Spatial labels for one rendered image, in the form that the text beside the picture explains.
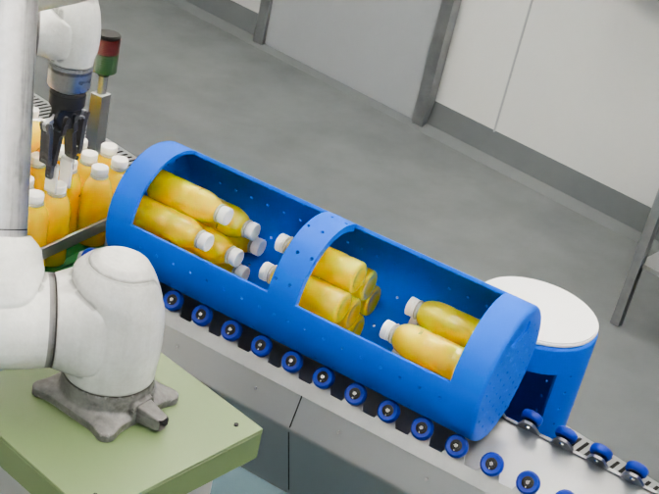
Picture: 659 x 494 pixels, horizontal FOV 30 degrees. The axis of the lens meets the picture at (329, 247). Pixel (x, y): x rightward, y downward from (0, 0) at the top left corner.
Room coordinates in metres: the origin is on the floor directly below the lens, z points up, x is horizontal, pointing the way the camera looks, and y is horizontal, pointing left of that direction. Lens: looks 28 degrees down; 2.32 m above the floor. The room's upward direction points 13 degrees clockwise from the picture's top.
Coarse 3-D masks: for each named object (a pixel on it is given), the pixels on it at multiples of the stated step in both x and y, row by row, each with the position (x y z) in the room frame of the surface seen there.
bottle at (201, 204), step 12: (156, 180) 2.32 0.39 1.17; (168, 180) 2.32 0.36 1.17; (180, 180) 2.32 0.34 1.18; (156, 192) 2.31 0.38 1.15; (168, 192) 2.30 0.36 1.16; (180, 192) 2.29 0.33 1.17; (192, 192) 2.29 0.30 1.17; (204, 192) 2.29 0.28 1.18; (168, 204) 2.30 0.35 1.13; (180, 204) 2.28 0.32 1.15; (192, 204) 2.27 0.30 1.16; (204, 204) 2.27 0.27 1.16; (216, 204) 2.28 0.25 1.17; (192, 216) 2.27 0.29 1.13; (204, 216) 2.26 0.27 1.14; (216, 216) 2.27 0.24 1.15
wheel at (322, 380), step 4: (320, 368) 2.05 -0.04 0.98; (324, 368) 2.05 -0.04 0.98; (328, 368) 2.05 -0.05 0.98; (316, 372) 2.05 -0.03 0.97; (320, 372) 2.05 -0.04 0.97; (324, 372) 2.04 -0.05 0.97; (328, 372) 2.04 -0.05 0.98; (332, 372) 2.04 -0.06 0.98; (316, 376) 2.04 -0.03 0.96; (320, 376) 2.04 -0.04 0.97; (324, 376) 2.04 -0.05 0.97; (328, 376) 2.04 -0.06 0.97; (332, 376) 2.04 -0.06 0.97; (316, 380) 2.04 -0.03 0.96; (320, 380) 2.03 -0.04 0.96; (324, 380) 2.03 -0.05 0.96; (328, 380) 2.03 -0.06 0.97; (332, 380) 2.03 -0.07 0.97; (316, 384) 2.03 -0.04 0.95; (320, 384) 2.03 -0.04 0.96; (324, 384) 2.03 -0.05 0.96; (328, 384) 2.03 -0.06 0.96; (320, 388) 2.03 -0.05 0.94; (324, 388) 2.03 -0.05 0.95
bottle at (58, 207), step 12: (48, 192) 2.34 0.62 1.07; (48, 204) 2.32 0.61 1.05; (60, 204) 2.33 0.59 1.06; (60, 216) 2.32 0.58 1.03; (48, 228) 2.32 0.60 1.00; (60, 228) 2.33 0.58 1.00; (48, 240) 2.32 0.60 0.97; (60, 252) 2.33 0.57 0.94; (48, 264) 2.32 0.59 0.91; (60, 264) 2.33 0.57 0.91
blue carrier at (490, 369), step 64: (128, 192) 2.24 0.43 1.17; (256, 192) 2.39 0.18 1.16; (192, 256) 2.14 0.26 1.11; (256, 256) 2.37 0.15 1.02; (320, 256) 2.10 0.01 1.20; (384, 256) 2.26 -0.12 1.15; (256, 320) 2.09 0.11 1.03; (320, 320) 2.02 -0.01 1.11; (384, 320) 2.23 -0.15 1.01; (512, 320) 1.97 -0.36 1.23; (384, 384) 1.96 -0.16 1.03; (448, 384) 1.90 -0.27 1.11; (512, 384) 2.05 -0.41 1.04
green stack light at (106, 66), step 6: (96, 60) 2.85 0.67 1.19; (102, 60) 2.84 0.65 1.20; (108, 60) 2.85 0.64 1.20; (114, 60) 2.86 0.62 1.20; (96, 66) 2.85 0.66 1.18; (102, 66) 2.84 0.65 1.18; (108, 66) 2.85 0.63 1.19; (114, 66) 2.86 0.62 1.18; (96, 72) 2.84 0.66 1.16; (102, 72) 2.84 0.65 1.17; (108, 72) 2.85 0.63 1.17; (114, 72) 2.86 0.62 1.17
